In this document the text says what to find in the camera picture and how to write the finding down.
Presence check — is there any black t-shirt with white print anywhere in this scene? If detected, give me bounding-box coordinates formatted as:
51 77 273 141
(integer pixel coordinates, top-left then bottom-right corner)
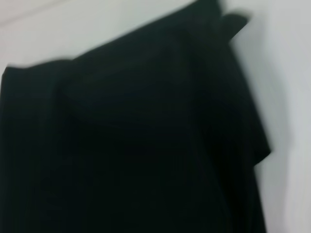
0 0 272 233

